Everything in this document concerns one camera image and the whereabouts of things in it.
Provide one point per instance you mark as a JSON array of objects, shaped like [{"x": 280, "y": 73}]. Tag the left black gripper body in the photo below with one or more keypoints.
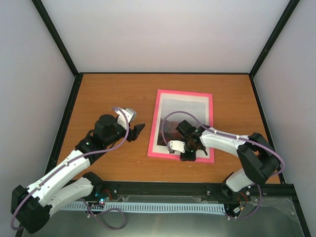
[{"x": 129, "y": 138}]

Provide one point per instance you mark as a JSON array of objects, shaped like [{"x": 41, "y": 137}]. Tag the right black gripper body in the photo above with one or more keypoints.
[{"x": 192, "y": 156}]

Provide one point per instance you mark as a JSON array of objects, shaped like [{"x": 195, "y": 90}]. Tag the pink picture frame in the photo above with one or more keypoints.
[{"x": 171, "y": 108}]

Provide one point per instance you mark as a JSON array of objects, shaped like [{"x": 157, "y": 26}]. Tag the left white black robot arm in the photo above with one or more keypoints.
[{"x": 34, "y": 205}]

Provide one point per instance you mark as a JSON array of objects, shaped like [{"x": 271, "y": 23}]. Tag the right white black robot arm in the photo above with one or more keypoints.
[{"x": 258, "y": 160}]

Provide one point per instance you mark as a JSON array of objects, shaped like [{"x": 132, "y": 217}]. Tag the small green lit circuit board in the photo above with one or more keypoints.
[{"x": 104, "y": 199}]

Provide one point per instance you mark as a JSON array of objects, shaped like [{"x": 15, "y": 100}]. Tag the steel front plate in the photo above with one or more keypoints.
[{"x": 276, "y": 217}]

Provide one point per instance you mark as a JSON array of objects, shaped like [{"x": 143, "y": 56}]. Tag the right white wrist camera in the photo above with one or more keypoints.
[{"x": 176, "y": 146}]

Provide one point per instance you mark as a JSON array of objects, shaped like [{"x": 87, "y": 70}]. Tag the light blue slotted cable duct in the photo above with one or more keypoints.
[{"x": 142, "y": 207}]

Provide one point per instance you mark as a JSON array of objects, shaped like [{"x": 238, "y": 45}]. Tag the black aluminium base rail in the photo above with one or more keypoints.
[{"x": 206, "y": 191}]

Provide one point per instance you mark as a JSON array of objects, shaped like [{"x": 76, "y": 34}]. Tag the left black corner post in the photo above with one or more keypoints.
[{"x": 39, "y": 6}]

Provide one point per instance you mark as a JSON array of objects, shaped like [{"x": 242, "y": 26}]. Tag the black corner post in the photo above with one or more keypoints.
[
  {"x": 281, "y": 23},
  {"x": 39, "y": 6}
]

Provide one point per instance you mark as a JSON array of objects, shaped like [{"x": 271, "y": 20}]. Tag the right black corner post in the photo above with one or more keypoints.
[{"x": 281, "y": 23}]

